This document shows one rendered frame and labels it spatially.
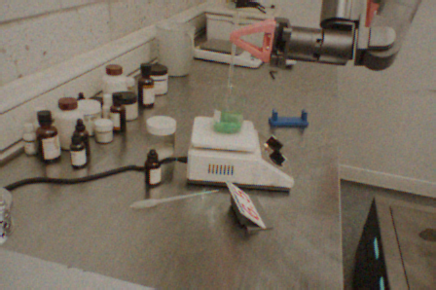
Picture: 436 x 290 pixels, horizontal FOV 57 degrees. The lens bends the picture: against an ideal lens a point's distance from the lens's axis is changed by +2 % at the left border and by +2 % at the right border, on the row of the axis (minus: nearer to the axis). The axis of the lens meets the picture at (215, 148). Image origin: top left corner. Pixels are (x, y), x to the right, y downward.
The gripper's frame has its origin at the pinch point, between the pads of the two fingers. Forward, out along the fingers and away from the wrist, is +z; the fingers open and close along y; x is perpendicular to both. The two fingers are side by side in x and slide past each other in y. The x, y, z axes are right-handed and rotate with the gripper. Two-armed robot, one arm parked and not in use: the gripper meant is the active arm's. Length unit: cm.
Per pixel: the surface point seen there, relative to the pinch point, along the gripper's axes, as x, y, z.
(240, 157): 19.4, 7.9, -3.8
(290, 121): 24.8, -24.7, -16.0
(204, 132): 17.3, 4.0, 3.4
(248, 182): 24.3, 8.1, -5.9
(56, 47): 11.2, -18.8, 41.5
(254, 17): 12, -99, -4
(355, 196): 100, -113, -70
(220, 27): 18, -101, 10
